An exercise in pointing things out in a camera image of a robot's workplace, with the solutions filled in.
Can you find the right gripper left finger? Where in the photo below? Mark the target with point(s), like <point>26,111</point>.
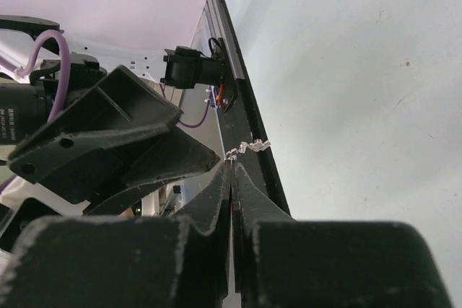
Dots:
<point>111,261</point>

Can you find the aluminium frame rail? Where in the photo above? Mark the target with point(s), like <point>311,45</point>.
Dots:
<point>215,21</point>

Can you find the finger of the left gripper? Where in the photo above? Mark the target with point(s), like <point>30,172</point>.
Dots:
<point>115,179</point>
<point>118,110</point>

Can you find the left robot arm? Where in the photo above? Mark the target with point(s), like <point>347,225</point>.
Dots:
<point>51,79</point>

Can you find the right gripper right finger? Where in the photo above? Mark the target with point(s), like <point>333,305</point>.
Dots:
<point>282,262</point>

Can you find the small gold earring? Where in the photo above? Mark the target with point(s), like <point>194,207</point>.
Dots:
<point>255,146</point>

